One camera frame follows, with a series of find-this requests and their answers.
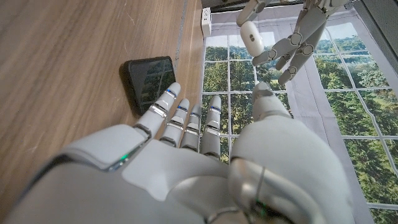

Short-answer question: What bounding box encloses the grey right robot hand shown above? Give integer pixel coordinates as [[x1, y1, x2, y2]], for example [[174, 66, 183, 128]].
[[0, 81, 357, 224]]

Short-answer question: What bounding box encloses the black smartphone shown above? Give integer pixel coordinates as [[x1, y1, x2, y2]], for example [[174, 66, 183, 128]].
[[119, 55, 177, 118]]

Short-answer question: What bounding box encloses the white power strip box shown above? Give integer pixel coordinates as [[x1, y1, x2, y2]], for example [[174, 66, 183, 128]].
[[201, 7, 213, 37]]

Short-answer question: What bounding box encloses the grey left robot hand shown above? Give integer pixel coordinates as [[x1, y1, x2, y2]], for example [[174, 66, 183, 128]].
[[236, 0, 354, 86]]

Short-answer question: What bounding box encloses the printed window backdrop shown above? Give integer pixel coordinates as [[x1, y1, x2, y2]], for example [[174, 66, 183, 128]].
[[198, 0, 398, 224]]

